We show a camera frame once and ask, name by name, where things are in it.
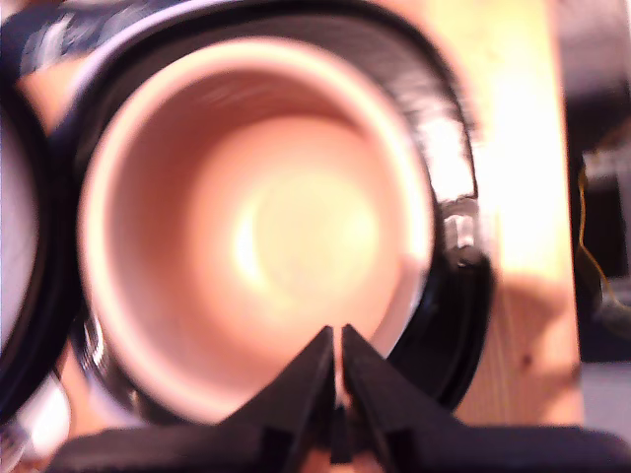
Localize large black rice cooker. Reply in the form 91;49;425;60
46;0;498;426

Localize black rice cooker lid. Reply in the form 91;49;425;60
0;9;80;428

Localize thin yellow cable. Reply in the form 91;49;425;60
577;161;625;310

